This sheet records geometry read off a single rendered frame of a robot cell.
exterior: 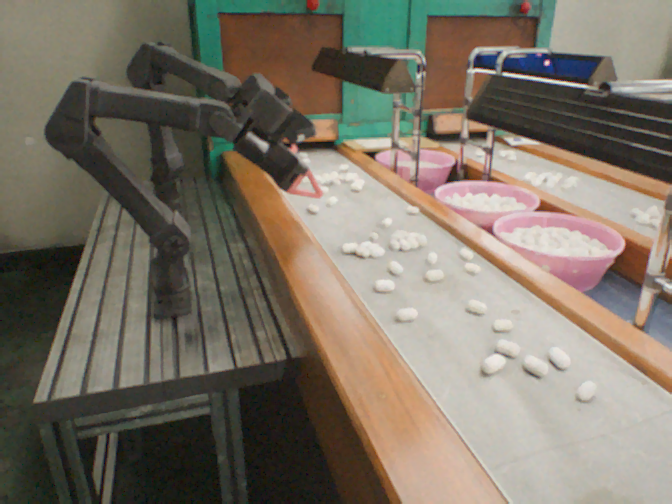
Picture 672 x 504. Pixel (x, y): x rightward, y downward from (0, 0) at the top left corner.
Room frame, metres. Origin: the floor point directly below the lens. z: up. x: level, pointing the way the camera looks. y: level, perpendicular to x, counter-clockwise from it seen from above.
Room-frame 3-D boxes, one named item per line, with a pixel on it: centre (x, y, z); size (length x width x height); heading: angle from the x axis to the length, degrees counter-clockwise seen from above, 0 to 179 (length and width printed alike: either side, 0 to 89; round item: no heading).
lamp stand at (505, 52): (1.65, -0.48, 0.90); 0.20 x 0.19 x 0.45; 18
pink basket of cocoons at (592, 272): (1.07, -0.46, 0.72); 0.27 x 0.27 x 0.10
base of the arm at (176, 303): (0.96, 0.36, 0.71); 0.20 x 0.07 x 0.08; 18
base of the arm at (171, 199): (1.53, 0.54, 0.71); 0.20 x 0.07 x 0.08; 18
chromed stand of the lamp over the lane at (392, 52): (1.52, -0.10, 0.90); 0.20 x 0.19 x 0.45; 18
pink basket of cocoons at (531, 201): (1.33, -0.37, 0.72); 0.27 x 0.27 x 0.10
